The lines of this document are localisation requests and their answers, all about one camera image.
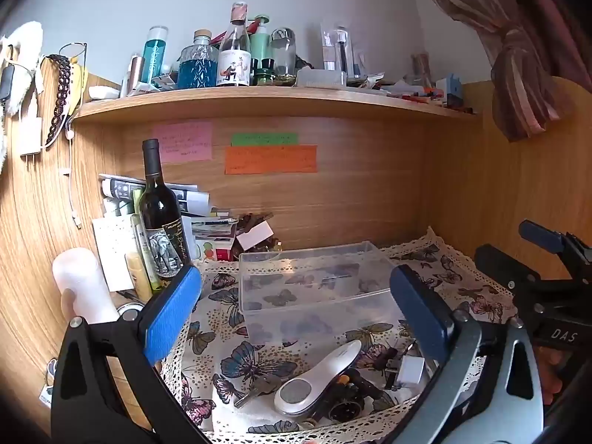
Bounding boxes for white charger plug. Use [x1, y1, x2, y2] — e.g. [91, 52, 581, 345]
[18, 115, 44, 160]

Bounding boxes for green paper note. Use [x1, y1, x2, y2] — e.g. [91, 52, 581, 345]
[231, 132, 299, 147]

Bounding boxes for teal water bottle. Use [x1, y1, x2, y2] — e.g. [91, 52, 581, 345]
[141, 26, 169, 85]

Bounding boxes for yellow tube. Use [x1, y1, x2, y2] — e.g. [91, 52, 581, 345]
[125, 213, 153, 301]

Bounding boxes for small round silver tin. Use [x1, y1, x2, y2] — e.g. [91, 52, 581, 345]
[115, 303, 146, 322]

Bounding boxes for clear plastic container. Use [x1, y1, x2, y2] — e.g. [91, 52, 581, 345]
[238, 240, 410, 345]

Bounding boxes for blue white small box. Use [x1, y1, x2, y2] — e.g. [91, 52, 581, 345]
[437, 73, 464, 107]

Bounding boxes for white silver handheld device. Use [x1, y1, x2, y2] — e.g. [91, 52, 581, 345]
[274, 339, 362, 414]

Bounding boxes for white plastic bottle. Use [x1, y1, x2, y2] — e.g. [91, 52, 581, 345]
[52, 247, 121, 324]

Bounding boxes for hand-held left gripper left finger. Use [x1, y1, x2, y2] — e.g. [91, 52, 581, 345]
[51, 263, 213, 444]

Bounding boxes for black bead bracelet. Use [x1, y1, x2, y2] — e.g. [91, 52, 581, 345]
[45, 54, 72, 146]

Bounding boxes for yellow hanging item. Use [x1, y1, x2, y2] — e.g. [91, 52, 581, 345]
[65, 62, 88, 116]

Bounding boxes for white fluffy cloth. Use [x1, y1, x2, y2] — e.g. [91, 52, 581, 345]
[0, 21, 44, 116]

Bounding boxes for wooden shelf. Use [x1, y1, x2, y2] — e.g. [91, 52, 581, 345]
[71, 85, 484, 125]

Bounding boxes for bowl of brown stones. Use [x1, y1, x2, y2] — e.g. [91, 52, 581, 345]
[236, 213, 285, 253]

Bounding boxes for dark wine bottle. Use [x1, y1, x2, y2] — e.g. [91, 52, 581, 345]
[138, 139, 192, 292]

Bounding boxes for butterfly printed lace cloth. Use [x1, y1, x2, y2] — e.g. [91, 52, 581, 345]
[159, 226, 521, 444]

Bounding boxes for white charging cable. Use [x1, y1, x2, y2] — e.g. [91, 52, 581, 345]
[62, 129, 84, 231]

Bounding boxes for rose gold tube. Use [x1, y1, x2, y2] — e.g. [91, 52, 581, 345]
[127, 54, 145, 93]

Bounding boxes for white paper card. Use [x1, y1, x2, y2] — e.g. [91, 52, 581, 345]
[236, 221, 275, 251]

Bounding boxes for pile of papers and booklets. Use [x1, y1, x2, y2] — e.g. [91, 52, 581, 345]
[98, 173, 239, 262]

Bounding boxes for pile of pens and markers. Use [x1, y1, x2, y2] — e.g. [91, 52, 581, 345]
[370, 74, 475, 114]

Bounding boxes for blue liquid glass bottle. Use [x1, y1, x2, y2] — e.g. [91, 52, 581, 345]
[177, 30, 219, 90]

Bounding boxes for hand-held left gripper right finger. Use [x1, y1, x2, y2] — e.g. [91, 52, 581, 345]
[389, 263, 545, 444]

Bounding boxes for round black metal tin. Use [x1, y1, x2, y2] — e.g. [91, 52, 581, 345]
[324, 393, 368, 425]

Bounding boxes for green pump bottle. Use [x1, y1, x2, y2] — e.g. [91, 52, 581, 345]
[250, 14, 273, 63]

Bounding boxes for white plug adapter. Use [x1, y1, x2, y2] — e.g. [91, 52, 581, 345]
[395, 354, 426, 386]

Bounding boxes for silver keys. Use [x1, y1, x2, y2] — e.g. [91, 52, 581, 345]
[233, 374, 283, 408]

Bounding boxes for striped brown curtain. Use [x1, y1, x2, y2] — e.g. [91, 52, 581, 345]
[404, 0, 592, 143]

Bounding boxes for orange paper note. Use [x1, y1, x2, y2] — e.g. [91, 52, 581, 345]
[225, 145, 318, 175]

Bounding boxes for clear glass jar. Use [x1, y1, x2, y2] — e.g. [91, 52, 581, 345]
[269, 28, 297, 85]

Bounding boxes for white dotted paper sheet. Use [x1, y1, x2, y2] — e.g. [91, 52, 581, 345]
[91, 216, 139, 293]

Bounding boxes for pink paper note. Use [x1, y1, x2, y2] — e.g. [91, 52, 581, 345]
[152, 121, 213, 164]

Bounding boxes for clear labelled glass bottle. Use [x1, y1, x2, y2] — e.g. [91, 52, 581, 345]
[216, 2, 252, 88]

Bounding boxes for toothbrush package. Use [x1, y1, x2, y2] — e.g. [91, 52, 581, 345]
[320, 21, 354, 72]

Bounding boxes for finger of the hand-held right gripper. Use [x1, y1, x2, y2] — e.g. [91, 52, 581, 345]
[474, 243, 562, 294]
[518, 219, 592, 283]

